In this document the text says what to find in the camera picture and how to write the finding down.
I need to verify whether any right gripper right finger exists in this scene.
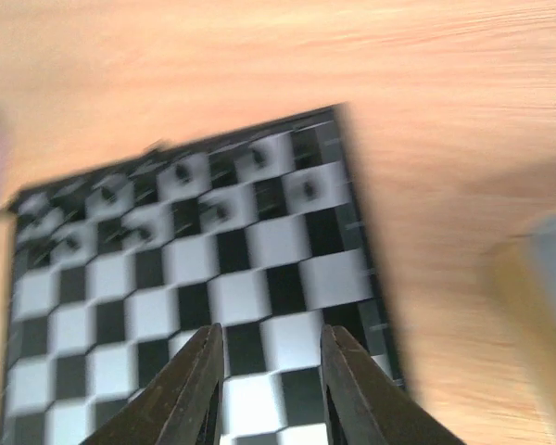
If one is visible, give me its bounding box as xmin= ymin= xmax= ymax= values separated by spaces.
xmin=321 ymin=324 xmax=462 ymax=445

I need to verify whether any black chess piece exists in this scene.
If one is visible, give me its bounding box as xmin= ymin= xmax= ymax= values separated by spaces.
xmin=299 ymin=177 xmax=322 ymax=202
xmin=60 ymin=232 xmax=87 ymax=254
xmin=129 ymin=223 xmax=156 ymax=244
xmin=173 ymin=162 xmax=196 ymax=186
xmin=246 ymin=146 xmax=269 ymax=170
xmin=95 ymin=184 xmax=120 ymax=206
xmin=208 ymin=201 xmax=232 ymax=223

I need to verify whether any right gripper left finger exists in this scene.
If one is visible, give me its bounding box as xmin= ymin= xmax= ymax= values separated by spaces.
xmin=84 ymin=324 xmax=223 ymax=445

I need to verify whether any black and silver chessboard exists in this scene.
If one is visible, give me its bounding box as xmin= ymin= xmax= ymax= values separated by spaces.
xmin=0 ymin=106 xmax=405 ymax=444

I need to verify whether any gold square tin tray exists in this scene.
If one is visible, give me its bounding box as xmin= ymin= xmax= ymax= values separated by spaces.
xmin=487 ymin=210 xmax=556 ymax=415

